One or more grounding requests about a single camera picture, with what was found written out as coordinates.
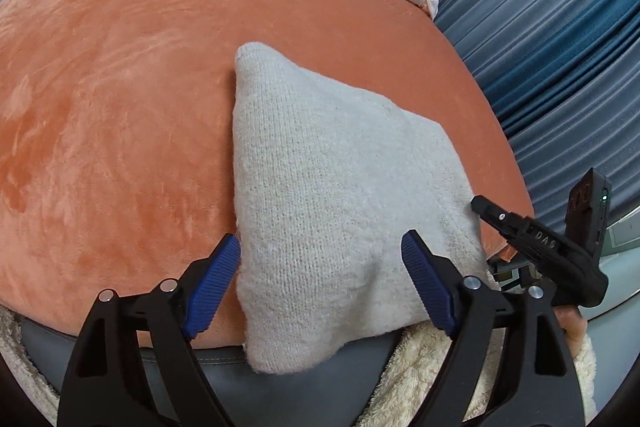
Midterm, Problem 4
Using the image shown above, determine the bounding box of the cream fluffy robe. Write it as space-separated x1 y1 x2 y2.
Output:
0 304 598 427

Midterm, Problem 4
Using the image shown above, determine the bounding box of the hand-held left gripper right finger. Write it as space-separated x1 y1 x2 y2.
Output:
401 229 583 427

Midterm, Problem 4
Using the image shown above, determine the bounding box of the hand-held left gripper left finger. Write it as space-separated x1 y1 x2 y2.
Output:
59 233 242 427

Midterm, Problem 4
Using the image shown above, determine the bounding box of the blue grey curtain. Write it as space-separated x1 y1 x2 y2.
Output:
432 0 640 230

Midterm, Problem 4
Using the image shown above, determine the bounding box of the person's right hand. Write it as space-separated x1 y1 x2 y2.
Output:
554 306 588 349

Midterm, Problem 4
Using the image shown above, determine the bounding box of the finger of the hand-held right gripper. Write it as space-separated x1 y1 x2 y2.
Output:
471 195 540 259

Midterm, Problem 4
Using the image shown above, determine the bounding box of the orange plush blanket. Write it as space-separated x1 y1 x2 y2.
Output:
0 0 536 353

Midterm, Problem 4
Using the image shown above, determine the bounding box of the beige sweater with black hearts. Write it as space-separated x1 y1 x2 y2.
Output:
232 41 493 375

